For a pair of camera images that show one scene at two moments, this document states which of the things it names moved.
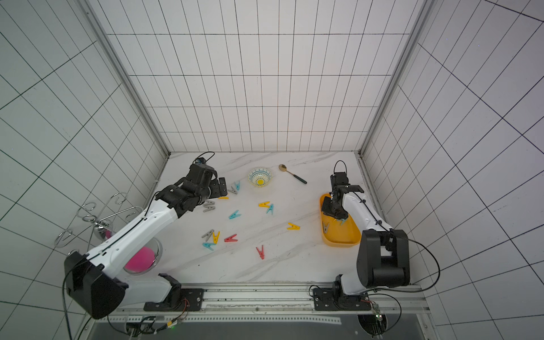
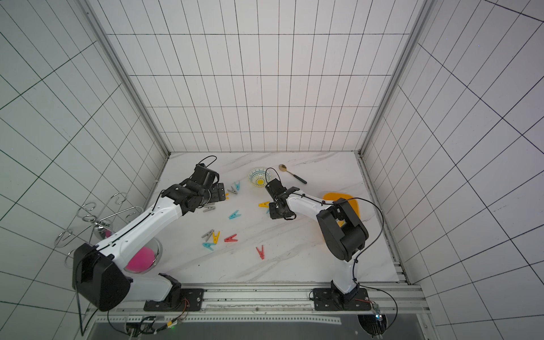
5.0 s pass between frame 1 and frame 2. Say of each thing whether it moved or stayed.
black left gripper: stayed
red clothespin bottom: stayed
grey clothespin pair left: stayed
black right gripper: moved
